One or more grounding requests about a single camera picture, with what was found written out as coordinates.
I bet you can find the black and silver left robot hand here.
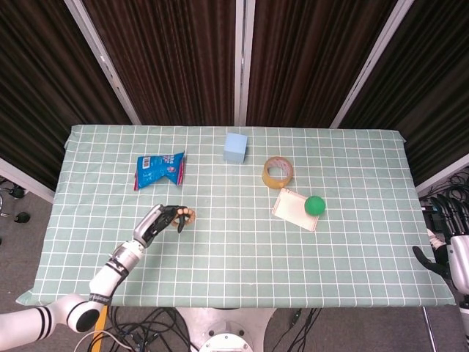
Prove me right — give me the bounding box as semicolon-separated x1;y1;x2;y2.
132;204;191;249

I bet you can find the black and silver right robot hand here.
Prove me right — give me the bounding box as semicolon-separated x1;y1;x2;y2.
412;194;469;291

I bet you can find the wooden bead bracelet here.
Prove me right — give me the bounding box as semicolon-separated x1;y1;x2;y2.
171;207;197;225

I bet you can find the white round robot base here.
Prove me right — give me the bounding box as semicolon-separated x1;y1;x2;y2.
175;307;278;352

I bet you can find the blue snack bag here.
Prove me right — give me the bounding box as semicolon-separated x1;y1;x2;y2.
133;150;187;191

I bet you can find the black box with teal lights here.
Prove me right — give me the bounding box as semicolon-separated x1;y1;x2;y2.
421;203;440;230

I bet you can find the grey metal stand leg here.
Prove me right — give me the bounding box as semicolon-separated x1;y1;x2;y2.
422;306;439;352

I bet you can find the yellow floor tape strip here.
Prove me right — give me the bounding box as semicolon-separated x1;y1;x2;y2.
95;305;110;333

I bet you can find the light blue foam cube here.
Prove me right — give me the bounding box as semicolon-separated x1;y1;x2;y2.
223;132;248;164

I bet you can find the green checkered tablecloth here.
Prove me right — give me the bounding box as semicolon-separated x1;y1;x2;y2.
15;124;457;309

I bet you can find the yellowish packing tape roll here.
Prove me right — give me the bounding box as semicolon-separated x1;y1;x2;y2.
262;155;295;190

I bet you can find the green ball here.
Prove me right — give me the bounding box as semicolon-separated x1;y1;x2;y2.
304;195;326;217

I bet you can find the dark brown ribbed partition panel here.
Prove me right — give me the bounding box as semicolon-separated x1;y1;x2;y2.
245;0;399;128
0;0;133;191
82;0;236;126
340;0;469;186

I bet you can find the black coiled cable bundle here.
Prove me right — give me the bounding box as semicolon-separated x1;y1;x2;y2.
420;170;469;202

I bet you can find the black floor cable bundle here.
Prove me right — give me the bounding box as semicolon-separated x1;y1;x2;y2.
106;306;192;352

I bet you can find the white floor cable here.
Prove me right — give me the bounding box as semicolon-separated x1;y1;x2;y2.
75;329;133;352

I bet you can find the white aluminium partition post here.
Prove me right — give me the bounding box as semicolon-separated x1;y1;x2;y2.
64;0;142;126
233;0;256;127
329;0;416;129

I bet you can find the black cable with green light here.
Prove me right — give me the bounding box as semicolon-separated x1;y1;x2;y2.
277;307;320;352

